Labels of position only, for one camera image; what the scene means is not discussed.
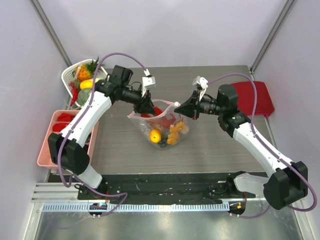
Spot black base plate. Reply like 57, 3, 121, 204
47, 172, 287, 206

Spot green toy chili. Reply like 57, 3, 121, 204
161, 131, 170, 140

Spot yellow orange toy pepper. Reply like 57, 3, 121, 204
149, 129, 162, 144

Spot pink compartment tray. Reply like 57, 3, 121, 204
37, 110, 99, 170

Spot white plastic basket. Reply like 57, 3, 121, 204
61, 59, 96, 107

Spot black toy grapes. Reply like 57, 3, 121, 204
158, 139, 170, 149

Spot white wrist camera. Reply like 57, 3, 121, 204
192, 76, 208, 100
141, 68, 156, 96

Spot red plastic lobster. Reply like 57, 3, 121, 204
140, 106, 176, 130

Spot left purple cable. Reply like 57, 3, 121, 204
56, 51, 129, 217

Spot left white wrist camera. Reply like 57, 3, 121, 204
141, 68, 156, 96

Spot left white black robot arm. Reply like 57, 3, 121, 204
48, 65, 156, 200

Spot orange toy pineapple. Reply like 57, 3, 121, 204
73, 57, 99, 82

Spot red folded cloth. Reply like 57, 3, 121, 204
231, 81, 275, 118

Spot yellow toy orange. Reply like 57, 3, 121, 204
79, 79, 93, 90

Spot red toy chili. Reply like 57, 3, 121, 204
70, 88, 78, 107

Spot red felt pieces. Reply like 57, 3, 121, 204
52, 112, 76, 132

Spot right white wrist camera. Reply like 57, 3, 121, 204
192, 76, 208, 100

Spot beige toy garlic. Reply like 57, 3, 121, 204
180, 124, 189, 135

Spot clear zip top bag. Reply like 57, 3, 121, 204
127, 99, 190, 149

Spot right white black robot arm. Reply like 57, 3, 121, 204
174, 84, 308, 210

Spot green toy pumpkin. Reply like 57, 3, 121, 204
76, 88, 92, 106

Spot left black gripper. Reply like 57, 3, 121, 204
119, 85, 156, 114

